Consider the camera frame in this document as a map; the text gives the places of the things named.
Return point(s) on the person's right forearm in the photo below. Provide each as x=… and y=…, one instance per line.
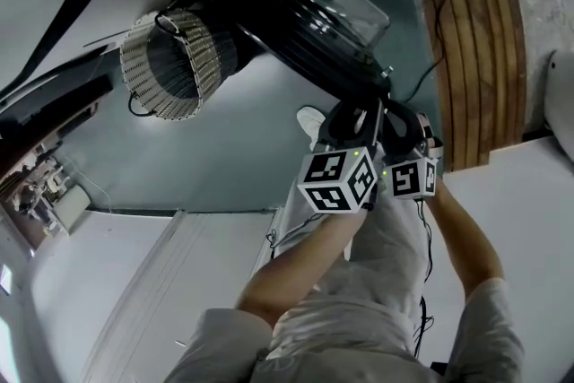
x=466, y=237

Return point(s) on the person's white shirt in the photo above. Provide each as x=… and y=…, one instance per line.
x=359, y=341

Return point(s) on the person's light trousers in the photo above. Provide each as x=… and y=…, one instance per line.
x=385, y=246

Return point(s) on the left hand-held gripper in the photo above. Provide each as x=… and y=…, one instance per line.
x=334, y=181

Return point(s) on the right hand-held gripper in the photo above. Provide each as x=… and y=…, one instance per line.
x=410, y=179

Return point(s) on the person's left forearm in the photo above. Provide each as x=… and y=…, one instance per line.
x=291, y=273

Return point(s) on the wooden slatted board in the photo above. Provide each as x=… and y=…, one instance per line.
x=480, y=76

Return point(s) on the person's left white shoe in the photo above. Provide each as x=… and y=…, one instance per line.
x=310, y=123

